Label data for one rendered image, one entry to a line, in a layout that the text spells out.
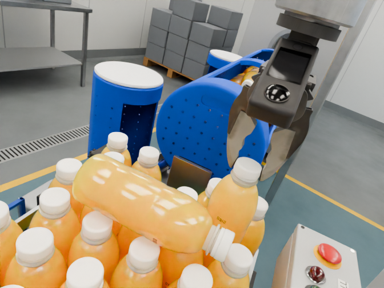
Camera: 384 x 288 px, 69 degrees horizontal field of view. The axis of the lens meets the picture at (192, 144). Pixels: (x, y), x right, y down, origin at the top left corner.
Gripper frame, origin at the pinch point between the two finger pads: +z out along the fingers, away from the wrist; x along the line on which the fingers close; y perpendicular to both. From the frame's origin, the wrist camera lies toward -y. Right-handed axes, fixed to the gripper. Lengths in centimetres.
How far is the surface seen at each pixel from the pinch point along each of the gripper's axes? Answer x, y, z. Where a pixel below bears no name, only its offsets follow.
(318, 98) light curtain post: -19, 165, 24
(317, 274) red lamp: -14.5, -2.6, 9.5
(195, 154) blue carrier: 14.0, 23.4, 16.0
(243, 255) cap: -4.2, -6.2, 9.2
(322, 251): -15.2, 2.4, 9.5
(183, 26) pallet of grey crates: 180, 375, 38
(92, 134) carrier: 66, 48, 43
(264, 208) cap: -5.0, 5.5, 9.2
